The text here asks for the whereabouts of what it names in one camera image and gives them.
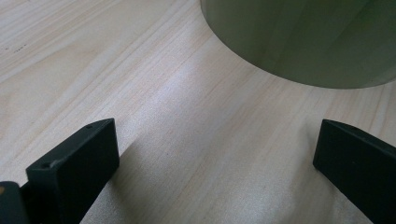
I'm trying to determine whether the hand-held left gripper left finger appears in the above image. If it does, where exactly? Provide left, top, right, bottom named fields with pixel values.
left=25, top=118, right=120, bottom=224

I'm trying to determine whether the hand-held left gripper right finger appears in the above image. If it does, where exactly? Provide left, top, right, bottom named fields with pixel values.
left=312, top=119, right=396, bottom=224

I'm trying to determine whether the green plastic trash bin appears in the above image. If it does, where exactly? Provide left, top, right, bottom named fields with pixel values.
left=200, top=0, right=396, bottom=90

